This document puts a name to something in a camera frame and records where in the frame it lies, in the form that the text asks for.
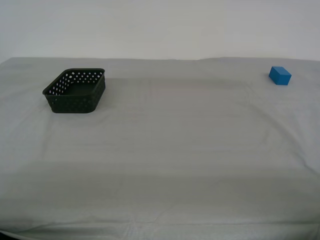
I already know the black perforated plastic basket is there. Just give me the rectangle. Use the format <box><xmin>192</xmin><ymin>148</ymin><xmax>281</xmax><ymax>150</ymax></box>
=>
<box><xmin>41</xmin><ymin>67</ymin><xmax>106</xmax><ymax>115</ymax></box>

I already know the blue rectangular block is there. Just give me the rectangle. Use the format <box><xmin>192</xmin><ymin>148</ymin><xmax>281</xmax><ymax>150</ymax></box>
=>
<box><xmin>268</xmin><ymin>66</ymin><xmax>292</xmax><ymax>86</ymax></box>

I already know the grey white tablecloth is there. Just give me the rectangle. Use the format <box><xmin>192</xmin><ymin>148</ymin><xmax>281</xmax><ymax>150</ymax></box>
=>
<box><xmin>0</xmin><ymin>56</ymin><xmax>320</xmax><ymax>240</ymax></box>

